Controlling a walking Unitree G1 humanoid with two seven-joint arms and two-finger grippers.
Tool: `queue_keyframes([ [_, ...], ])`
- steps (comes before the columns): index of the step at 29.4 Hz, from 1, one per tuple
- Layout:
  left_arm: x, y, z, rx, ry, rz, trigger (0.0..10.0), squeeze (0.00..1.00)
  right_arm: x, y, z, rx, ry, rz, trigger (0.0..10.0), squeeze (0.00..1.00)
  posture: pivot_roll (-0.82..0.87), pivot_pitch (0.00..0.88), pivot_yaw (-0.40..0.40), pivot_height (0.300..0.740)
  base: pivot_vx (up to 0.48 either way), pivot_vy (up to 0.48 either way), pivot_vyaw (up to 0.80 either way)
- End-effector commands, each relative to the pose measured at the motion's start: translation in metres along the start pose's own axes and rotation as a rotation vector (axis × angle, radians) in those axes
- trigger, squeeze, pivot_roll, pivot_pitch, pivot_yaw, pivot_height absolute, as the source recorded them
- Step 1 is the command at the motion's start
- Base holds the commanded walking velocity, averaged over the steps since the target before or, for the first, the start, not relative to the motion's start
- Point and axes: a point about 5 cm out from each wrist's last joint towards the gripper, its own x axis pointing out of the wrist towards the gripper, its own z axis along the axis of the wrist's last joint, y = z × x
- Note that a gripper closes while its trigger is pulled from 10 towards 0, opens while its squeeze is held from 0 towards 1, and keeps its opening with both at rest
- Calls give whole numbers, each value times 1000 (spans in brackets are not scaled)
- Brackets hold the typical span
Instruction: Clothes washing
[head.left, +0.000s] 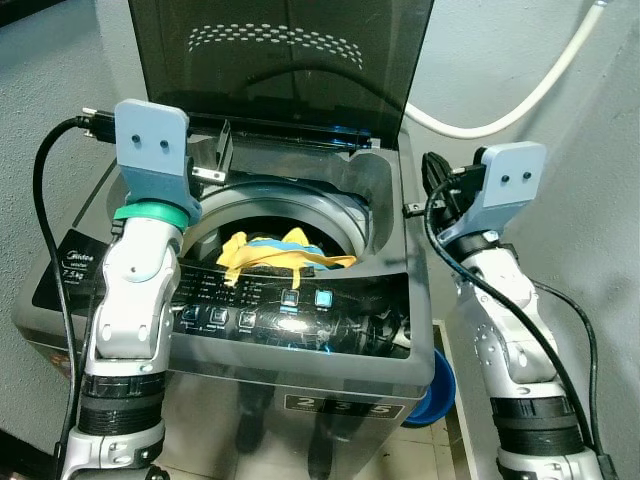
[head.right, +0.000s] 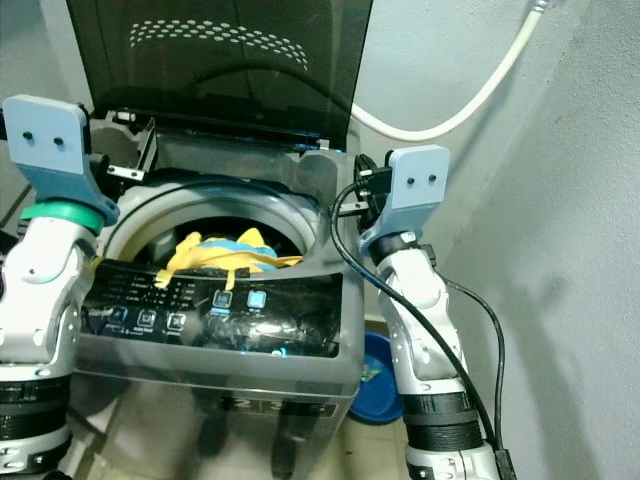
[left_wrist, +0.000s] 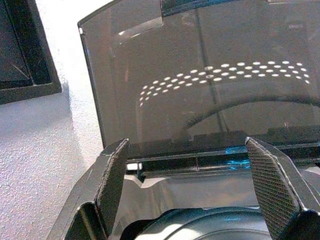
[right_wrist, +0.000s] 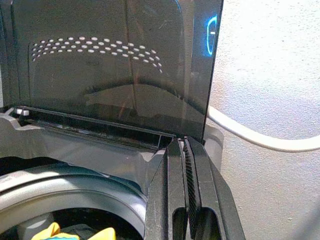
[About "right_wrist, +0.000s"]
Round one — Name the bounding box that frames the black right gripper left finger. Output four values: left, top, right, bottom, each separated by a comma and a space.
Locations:
144, 139, 190, 240

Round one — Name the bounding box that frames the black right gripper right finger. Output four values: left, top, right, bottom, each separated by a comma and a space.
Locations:
183, 136, 246, 240

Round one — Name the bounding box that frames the grey top-load washing machine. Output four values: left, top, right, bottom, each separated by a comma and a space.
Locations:
0, 106, 225, 240

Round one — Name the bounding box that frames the yellow cloth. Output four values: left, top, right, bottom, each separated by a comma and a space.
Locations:
31, 221, 117, 240

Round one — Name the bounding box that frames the dark glass washer lid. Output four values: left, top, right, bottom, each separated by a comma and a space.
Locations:
0, 0, 225, 151

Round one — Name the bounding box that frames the white hose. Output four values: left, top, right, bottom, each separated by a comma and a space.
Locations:
206, 105, 320, 153

